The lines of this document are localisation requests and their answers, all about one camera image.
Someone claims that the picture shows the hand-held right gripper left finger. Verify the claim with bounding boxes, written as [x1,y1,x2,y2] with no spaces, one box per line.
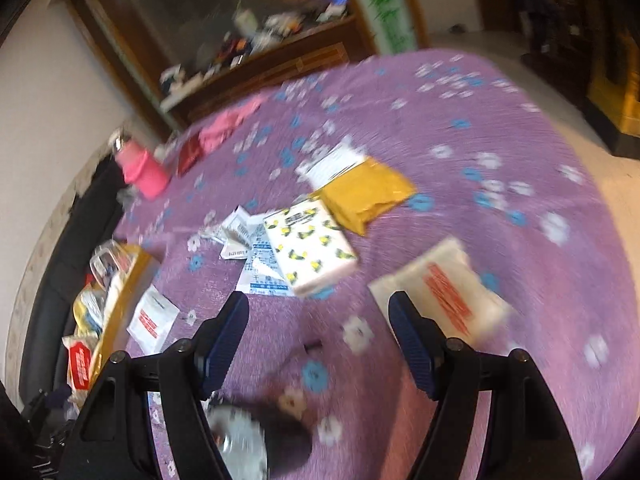
[57,291,251,480]

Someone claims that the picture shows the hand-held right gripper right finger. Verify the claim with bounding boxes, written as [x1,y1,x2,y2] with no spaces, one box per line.
[387,290,586,480]

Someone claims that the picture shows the white packet with red print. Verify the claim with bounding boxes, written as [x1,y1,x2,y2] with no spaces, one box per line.
[369,237,511,348]
[126,285,180,353]

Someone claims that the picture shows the blue and white paper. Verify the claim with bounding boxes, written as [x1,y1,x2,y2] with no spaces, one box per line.
[237,225,296,297]

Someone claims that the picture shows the silver speckled object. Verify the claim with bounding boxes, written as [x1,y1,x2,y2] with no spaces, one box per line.
[207,405,271,480]

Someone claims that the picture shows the white paper receipts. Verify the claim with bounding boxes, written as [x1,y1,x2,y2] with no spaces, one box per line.
[200,206,266,261]

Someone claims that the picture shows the yellow box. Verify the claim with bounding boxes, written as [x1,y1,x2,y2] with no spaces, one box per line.
[70,244,161,396]

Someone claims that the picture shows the lemon print tissue pack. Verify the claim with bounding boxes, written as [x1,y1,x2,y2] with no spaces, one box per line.
[262,199,360,297]

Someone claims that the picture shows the yellow snack bag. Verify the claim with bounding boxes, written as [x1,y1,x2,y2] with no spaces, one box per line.
[72,285,108,336]

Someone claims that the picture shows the clear plastic container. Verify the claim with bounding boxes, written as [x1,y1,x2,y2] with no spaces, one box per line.
[89,240,126,288]

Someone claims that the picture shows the red and white packet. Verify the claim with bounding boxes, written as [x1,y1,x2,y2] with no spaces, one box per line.
[62,335,98,392]

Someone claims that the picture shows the purple floral bed sheet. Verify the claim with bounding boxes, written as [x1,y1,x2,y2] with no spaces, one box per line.
[107,49,640,480]

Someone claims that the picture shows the yellow mailer bag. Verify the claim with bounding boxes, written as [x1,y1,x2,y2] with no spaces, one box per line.
[310,157,418,236]

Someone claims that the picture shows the dark red pouch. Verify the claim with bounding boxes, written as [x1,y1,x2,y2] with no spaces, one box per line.
[176,136,206,177]

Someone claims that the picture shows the pink water bottle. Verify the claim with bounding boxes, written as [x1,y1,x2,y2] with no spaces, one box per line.
[112,130,171,200]

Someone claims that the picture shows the white printed paper sheet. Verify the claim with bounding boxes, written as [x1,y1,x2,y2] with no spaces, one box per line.
[295,141,371,188]

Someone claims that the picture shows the pink cloth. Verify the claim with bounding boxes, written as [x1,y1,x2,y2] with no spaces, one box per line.
[199,94,268,153]

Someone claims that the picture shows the wooden cabinet with mirror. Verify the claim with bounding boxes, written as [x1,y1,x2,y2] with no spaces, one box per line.
[55,0,431,131]

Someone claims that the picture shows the pile of shelf clutter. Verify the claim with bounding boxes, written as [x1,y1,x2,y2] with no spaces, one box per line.
[159,0,358,106]

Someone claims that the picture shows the golden dark furniture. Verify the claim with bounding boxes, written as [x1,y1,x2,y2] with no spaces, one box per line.
[585,0,640,158]

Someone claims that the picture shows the bamboo print panel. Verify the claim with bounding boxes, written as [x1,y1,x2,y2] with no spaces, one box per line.
[340,0,418,56]

